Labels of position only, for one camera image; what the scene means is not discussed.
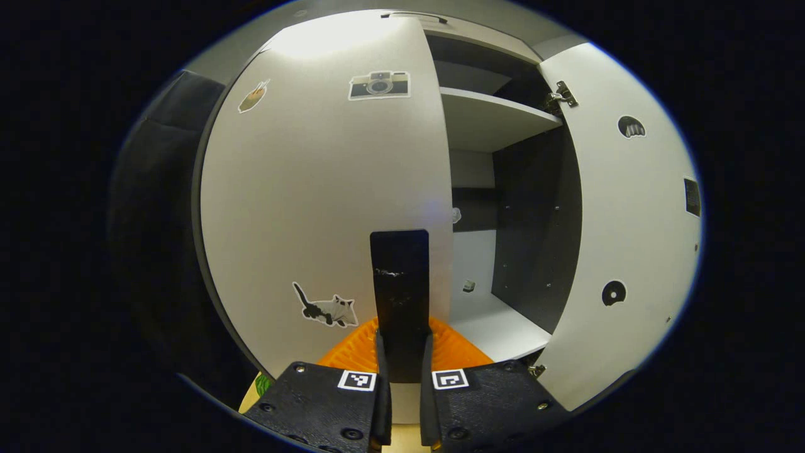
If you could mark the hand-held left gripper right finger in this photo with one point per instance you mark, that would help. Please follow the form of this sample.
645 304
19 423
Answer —
429 415

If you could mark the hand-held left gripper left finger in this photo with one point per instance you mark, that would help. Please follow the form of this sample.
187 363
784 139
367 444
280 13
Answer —
382 415

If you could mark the white double-door shoe cabinet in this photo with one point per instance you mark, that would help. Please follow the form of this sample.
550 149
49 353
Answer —
534 220

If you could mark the white cabinet door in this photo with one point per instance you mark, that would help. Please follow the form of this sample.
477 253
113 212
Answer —
629 239
302 189

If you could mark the white cabinet shelf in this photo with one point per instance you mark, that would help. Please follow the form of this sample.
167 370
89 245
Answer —
497 327
490 123

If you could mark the metal door hinge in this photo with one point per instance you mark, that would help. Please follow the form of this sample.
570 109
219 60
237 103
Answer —
536 370
563 94

